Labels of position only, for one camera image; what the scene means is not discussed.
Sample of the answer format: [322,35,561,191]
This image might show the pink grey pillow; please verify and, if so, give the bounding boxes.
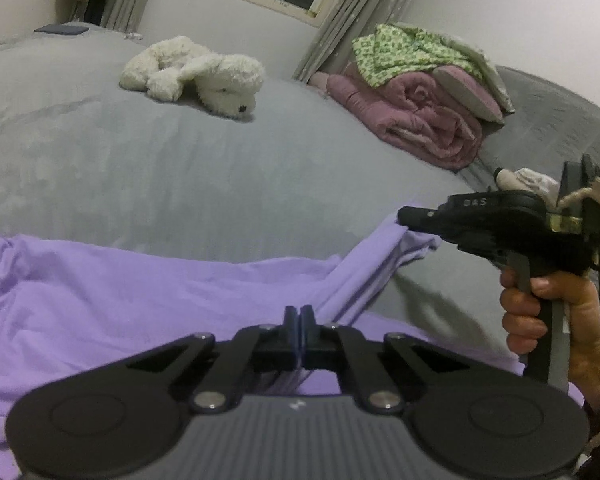
[431,65,504,125]

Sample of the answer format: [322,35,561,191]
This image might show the pink folded quilt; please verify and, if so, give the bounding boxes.
[309,64,483,171]

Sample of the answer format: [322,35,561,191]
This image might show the grey quilted headboard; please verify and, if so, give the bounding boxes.
[459,64,600,336]

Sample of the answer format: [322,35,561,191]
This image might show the white plush dog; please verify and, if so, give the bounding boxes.
[119,36,265,120]

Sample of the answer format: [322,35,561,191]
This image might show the person right hand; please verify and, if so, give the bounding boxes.
[500,268,600,413]

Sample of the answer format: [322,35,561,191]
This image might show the stack of folded clothes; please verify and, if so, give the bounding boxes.
[494,168,559,209]

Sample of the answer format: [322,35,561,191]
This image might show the grey right curtain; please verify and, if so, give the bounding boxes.
[294,0,413,82]

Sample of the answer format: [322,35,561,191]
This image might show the purple pants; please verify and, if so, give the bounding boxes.
[0,204,586,480]

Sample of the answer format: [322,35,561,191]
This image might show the green patterned blanket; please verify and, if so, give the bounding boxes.
[352,24,486,88]

